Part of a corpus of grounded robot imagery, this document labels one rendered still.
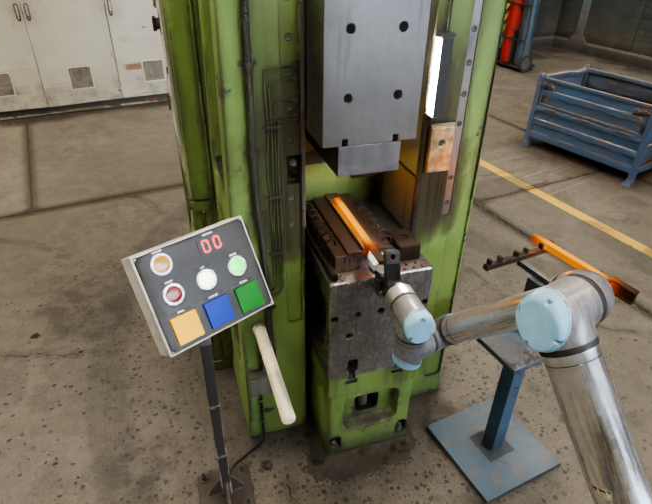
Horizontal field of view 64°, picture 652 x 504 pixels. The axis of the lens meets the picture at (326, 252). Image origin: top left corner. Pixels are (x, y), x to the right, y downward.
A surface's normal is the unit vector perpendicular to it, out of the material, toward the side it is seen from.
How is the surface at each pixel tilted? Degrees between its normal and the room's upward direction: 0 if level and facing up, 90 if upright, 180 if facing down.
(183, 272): 60
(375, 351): 90
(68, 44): 90
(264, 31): 90
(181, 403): 0
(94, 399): 0
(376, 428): 90
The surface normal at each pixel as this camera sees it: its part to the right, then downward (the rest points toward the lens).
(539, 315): -0.87, 0.16
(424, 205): 0.31, 0.52
